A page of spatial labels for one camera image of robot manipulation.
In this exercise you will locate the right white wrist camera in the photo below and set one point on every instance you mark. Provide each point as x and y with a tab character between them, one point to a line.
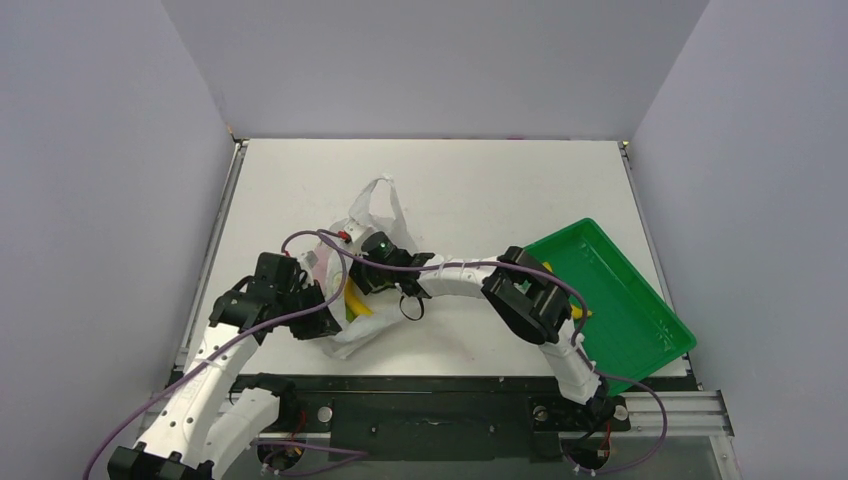
354	235

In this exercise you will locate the long yellow fake banana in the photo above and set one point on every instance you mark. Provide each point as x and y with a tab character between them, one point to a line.
354	305

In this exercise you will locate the small yellow fake banana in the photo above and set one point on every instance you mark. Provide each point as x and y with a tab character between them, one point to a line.
578	313

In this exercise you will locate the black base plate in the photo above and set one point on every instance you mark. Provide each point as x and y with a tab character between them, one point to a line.
536	448

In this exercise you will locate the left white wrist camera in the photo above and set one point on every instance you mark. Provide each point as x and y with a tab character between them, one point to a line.
308	260

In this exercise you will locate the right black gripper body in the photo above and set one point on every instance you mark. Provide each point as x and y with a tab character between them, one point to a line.
370	276

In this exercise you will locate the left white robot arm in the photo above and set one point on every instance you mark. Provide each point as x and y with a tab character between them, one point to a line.
191	439

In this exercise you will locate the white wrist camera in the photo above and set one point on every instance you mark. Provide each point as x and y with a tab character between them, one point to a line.
308	260
354	235

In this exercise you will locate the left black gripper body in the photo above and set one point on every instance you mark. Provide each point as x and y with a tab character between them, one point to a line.
296	300

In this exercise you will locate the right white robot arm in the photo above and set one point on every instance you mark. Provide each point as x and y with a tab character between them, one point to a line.
532	302

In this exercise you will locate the green plastic tray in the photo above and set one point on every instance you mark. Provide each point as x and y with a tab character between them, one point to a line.
632	332

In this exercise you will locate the white plastic bag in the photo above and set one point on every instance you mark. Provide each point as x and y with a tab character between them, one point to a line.
375	228

